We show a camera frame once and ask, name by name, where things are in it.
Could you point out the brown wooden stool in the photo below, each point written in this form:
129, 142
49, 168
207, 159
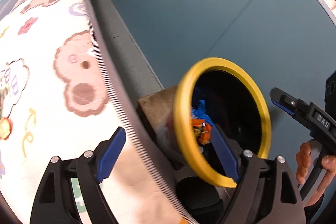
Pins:
154, 108

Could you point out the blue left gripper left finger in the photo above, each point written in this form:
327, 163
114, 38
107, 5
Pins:
108, 155

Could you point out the right hand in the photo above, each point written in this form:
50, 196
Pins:
304, 161

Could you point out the blue plastic bag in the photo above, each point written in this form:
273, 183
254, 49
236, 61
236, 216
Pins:
198, 105

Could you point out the cartoon bear quilt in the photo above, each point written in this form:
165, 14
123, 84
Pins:
61, 90

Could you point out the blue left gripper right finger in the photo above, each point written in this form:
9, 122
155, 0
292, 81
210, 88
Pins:
229, 159

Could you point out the yellow rim trash bin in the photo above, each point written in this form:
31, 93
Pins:
233, 101

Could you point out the orange printed wrapper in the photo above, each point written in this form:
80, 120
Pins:
202, 131

